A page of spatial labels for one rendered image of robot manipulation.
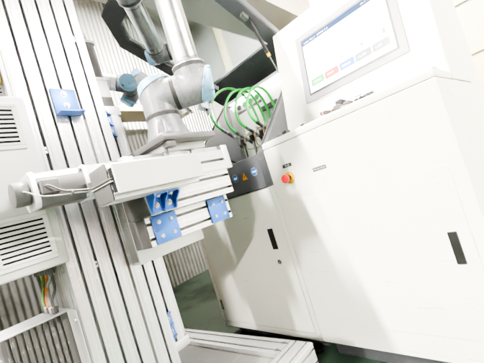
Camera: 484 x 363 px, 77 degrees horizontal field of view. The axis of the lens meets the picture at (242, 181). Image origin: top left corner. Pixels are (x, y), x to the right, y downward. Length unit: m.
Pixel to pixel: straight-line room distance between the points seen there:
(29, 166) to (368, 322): 1.24
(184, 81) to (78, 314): 0.77
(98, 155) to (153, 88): 0.28
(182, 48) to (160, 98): 0.18
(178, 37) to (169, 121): 0.29
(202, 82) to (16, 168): 0.58
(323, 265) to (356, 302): 0.18
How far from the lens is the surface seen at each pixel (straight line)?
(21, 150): 0.99
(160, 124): 1.06
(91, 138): 1.11
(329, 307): 1.43
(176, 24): 1.17
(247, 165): 1.46
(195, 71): 1.09
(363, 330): 1.41
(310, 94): 1.53
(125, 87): 1.57
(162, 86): 1.10
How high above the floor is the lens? 0.80
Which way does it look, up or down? 2 degrees up
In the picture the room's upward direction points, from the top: 17 degrees counter-clockwise
